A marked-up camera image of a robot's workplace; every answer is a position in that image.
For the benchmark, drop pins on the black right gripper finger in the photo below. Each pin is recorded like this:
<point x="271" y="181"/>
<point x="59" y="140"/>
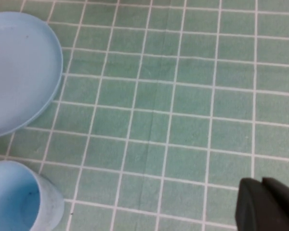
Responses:
<point x="267" y="207"/>

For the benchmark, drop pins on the light blue plastic cup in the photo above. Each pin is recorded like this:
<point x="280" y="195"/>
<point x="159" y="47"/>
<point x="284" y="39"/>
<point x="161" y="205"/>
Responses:
<point x="14" y="199"/>

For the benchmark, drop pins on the light blue plastic plate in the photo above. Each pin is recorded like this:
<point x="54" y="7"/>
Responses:
<point x="19" y="77"/>

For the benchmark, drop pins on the green checkered tablecloth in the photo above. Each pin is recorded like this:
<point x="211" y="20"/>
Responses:
<point x="183" y="108"/>

